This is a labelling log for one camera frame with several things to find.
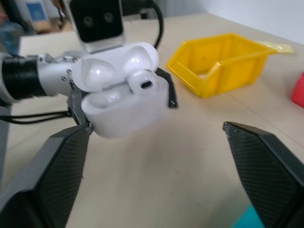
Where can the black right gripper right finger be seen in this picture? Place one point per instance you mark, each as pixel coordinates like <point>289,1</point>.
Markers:
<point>270,175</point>

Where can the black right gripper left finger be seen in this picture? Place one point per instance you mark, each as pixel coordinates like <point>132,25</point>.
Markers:
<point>47,180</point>

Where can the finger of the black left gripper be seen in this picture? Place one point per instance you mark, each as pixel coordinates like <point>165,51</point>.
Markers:
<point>172,95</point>
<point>76,107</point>

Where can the white earbud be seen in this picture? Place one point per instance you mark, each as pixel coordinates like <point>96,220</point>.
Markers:
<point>142,83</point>

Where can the white earbud charging case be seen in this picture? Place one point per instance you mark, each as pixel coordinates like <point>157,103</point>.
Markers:
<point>123,118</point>

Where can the yellow plastic bin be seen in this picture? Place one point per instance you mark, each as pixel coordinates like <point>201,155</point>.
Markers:
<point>237,80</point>

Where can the teal plastic tray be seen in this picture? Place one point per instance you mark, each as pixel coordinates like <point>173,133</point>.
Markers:
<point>249,218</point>

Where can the brown cardboard box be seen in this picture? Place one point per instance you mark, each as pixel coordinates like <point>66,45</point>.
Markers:
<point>45,25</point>

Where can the red brick-pattern tray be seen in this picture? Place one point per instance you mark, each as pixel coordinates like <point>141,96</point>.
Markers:
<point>298,91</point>

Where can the blue and white sign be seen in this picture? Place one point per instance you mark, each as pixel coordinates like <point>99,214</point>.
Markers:
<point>36,12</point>

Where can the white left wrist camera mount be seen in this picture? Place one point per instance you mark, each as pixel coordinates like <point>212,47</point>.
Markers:
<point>99,21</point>

